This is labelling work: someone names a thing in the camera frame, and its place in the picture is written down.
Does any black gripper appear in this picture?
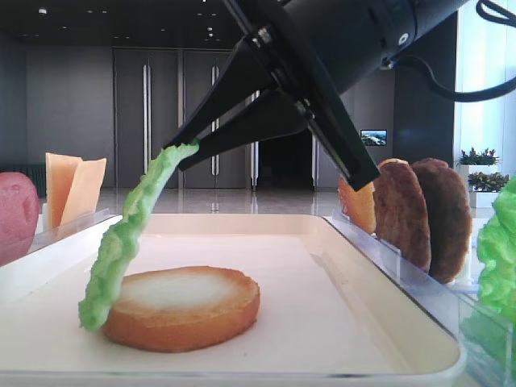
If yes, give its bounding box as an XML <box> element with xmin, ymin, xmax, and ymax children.
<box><xmin>167</xmin><ymin>1</ymin><xmax>407</xmax><ymax>190</ymax></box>

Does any green lettuce leaf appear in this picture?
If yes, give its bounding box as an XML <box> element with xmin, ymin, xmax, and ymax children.
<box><xmin>459</xmin><ymin>189</ymin><xmax>516</xmax><ymax>352</ymax></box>
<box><xmin>78</xmin><ymin>139</ymin><xmax>199</xmax><ymax>331</ymax></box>

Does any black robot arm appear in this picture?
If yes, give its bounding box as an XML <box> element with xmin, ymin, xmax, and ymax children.
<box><xmin>173</xmin><ymin>1</ymin><xmax>460</xmax><ymax>189</ymax></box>

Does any upright bread slice right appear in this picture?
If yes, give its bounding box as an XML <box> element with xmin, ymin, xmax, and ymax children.
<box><xmin>338</xmin><ymin>176</ymin><xmax>376</xmax><ymax>234</ymax></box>

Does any brown meat patty front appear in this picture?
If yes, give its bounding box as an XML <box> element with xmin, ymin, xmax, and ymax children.
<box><xmin>373</xmin><ymin>158</ymin><xmax>431</xmax><ymax>272</ymax></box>

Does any brown meat patty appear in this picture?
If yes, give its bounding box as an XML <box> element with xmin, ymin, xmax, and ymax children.
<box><xmin>411</xmin><ymin>158</ymin><xmax>472</xmax><ymax>284</ymax></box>
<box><xmin>373</xmin><ymin>158</ymin><xmax>431</xmax><ymax>272</ymax></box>

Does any orange cheese slice right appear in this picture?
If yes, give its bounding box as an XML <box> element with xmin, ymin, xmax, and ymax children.
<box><xmin>60</xmin><ymin>158</ymin><xmax>107</xmax><ymax>225</ymax></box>

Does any orange cheese slice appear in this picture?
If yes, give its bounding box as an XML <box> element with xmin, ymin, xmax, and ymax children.
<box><xmin>60</xmin><ymin>158</ymin><xmax>107</xmax><ymax>225</ymax></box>
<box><xmin>45</xmin><ymin>152</ymin><xmax>82</xmax><ymax>229</ymax></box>

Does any orange cheese slice left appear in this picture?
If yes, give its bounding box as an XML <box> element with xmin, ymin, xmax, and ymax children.
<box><xmin>45</xmin><ymin>152</ymin><xmax>82</xmax><ymax>229</ymax></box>

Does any brown meat patty back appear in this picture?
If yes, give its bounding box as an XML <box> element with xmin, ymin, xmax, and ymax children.
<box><xmin>411</xmin><ymin>158</ymin><xmax>472</xmax><ymax>284</ymax></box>

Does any bread slice on tray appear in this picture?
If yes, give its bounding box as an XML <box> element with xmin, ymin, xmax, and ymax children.
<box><xmin>102</xmin><ymin>266</ymin><xmax>260</xmax><ymax>352</ymax></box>

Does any red tomato slice outer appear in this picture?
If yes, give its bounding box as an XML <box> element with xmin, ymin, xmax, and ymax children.
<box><xmin>1</xmin><ymin>172</ymin><xmax>40</xmax><ymax>265</ymax></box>

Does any green lettuce leaf in rack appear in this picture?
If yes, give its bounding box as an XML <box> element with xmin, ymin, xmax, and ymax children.
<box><xmin>459</xmin><ymin>189</ymin><xmax>516</xmax><ymax>352</ymax></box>

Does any dark double door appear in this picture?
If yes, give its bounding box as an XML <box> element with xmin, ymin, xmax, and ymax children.
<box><xmin>114</xmin><ymin>49</ymin><xmax>230</xmax><ymax>188</ymax></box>

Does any cream rectangular tray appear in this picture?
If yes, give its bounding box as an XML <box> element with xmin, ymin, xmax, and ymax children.
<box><xmin>1</xmin><ymin>214</ymin><xmax>466</xmax><ymax>386</ymax></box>

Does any potted plants white planter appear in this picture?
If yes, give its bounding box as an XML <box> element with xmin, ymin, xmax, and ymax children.
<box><xmin>458</xmin><ymin>148</ymin><xmax>510</xmax><ymax>209</ymax></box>

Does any clear acrylic rack left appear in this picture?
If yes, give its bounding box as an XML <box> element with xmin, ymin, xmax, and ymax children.
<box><xmin>28</xmin><ymin>203</ymin><xmax>116</xmax><ymax>253</ymax></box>

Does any clear acrylic rack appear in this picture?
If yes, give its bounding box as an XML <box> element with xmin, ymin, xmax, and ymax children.
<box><xmin>28</xmin><ymin>203</ymin><xmax>116</xmax><ymax>253</ymax></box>
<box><xmin>326</xmin><ymin>210</ymin><xmax>515</xmax><ymax>386</ymax></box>

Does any clear acrylic rack right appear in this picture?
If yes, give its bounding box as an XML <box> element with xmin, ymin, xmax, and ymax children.
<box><xmin>326</xmin><ymin>210</ymin><xmax>515</xmax><ymax>386</ymax></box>

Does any wall display screen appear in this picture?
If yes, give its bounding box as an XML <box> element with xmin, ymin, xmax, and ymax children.
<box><xmin>360</xmin><ymin>130</ymin><xmax>388</xmax><ymax>147</ymax></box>

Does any black cable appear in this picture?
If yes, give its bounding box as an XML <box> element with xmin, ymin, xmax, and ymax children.
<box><xmin>386</xmin><ymin>0</ymin><xmax>516</xmax><ymax>104</ymax></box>

